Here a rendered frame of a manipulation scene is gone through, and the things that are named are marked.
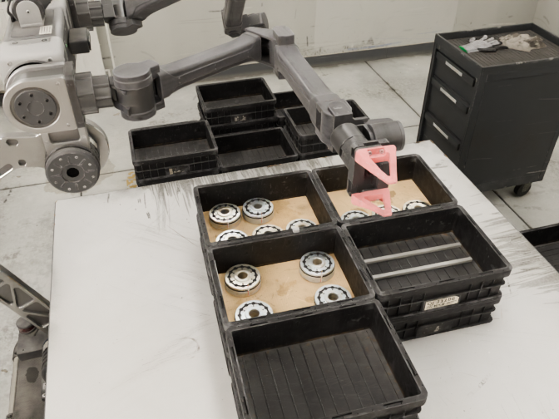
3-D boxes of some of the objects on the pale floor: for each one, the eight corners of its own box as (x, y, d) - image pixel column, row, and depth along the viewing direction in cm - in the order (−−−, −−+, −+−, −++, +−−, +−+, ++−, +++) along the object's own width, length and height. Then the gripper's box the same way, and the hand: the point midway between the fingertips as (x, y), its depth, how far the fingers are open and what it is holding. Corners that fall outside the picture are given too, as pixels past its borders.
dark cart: (446, 215, 313) (482, 67, 257) (410, 172, 347) (435, 33, 290) (536, 198, 326) (589, 53, 270) (492, 158, 360) (532, 22, 303)
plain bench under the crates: (108, 811, 134) (25, 772, 90) (93, 319, 254) (54, 199, 210) (643, 598, 168) (771, 494, 125) (408, 253, 288) (431, 139, 245)
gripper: (334, 177, 101) (366, 229, 89) (338, 125, 94) (373, 174, 82) (368, 171, 102) (405, 223, 90) (375, 120, 96) (415, 168, 84)
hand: (388, 196), depth 87 cm, fingers open, 6 cm apart
